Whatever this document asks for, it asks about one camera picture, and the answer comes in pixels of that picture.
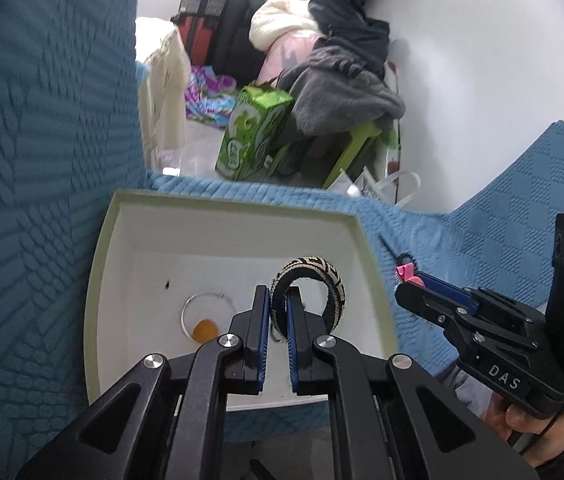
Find black hair pin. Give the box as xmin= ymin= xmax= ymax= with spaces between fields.
xmin=377 ymin=235 xmax=416 ymax=268

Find pale green cardboard box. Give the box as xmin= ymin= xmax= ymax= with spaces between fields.
xmin=83 ymin=189 xmax=399 ymax=413

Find orange suitcase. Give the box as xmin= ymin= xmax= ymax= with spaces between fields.
xmin=170 ymin=12 xmax=216 ymax=67

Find amber pendant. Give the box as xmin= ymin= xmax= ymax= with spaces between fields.
xmin=192 ymin=319 xmax=219 ymax=344

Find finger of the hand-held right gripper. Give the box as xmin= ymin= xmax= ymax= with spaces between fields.
xmin=414 ymin=272 xmax=485 ymax=311
xmin=394 ymin=284 xmax=463 ymax=333

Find pink hair clip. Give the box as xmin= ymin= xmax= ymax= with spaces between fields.
xmin=395 ymin=263 xmax=426 ymax=286

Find dark navy garment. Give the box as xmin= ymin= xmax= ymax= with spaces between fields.
xmin=308 ymin=0 xmax=392 ymax=79

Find black patterned bangle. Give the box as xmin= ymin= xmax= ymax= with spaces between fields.
xmin=269 ymin=256 xmax=346 ymax=341

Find white plastic bag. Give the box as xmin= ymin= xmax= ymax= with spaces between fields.
xmin=331 ymin=167 xmax=422 ymax=209

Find black suitcase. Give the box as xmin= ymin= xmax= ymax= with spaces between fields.
xmin=211 ymin=0 xmax=269 ymax=82

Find pink cloth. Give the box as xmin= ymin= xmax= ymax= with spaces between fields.
xmin=260 ymin=30 xmax=324 ymax=87

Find grey fleece garment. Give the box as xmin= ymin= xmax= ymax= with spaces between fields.
xmin=279 ymin=35 xmax=407 ymax=137

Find person's right hand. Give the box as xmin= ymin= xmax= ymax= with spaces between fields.
xmin=482 ymin=389 xmax=564 ymax=468

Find white lace-covered cabinet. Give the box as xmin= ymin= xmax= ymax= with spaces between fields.
xmin=135 ymin=27 xmax=193 ymax=172

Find silver hoop ring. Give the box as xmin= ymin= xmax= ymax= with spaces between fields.
xmin=180 ymin=292 xmax=239 ymax=347

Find white jacket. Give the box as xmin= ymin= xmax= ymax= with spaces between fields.
xmin=250 ymin=0 xmax=324 ymax=54

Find colourful printed cloth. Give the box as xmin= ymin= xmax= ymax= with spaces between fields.
xmin=184 ymin=65 xmax=241 ymax=129

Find floral printed bag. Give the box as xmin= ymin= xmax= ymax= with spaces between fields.
xmin=379 ymin=60 xmax=406 ymax=202

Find blue quilted chair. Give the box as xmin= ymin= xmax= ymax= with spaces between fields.
xmin=0 ymin=0 xmax=388 ymax=480
xmin=357 ymin=120 xmax=564 ymax=376

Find green plastic stool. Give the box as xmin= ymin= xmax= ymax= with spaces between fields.
xmin=271 ymin=120 xmax=384 ymax=189

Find green carton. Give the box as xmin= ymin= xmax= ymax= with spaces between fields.
xmin=214 ymin=85 xmax=296 ymax=181

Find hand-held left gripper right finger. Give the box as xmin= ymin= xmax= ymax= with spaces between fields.
xmin=286 ymin=290 xmax=540 ymax=480

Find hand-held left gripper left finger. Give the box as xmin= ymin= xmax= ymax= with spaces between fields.
xmin=16 ymin=285 xmax=270 ymax=480

